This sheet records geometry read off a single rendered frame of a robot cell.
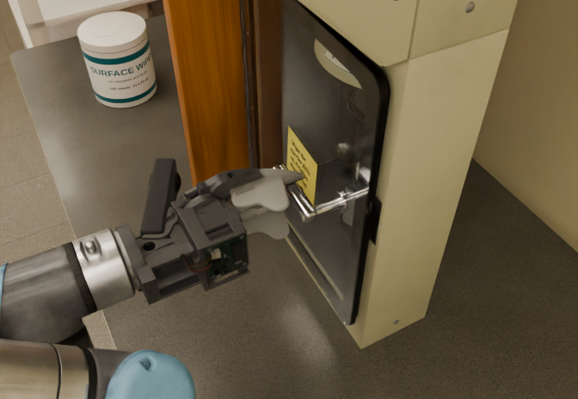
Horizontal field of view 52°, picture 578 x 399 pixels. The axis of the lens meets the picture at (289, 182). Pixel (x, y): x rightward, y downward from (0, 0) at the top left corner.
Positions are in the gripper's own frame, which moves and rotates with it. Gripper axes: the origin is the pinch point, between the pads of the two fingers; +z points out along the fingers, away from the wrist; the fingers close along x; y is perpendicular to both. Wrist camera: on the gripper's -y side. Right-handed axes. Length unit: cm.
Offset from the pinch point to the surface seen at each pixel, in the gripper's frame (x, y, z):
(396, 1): 27.0, 10.8, 3.3
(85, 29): -11, -65, -10
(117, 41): -11, -58, -5
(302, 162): -1.9, -3.9, 4.0
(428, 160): 7.8, 10.8, 10.3
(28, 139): -120, -183, -30
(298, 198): 0.8, 3.4, -0.6
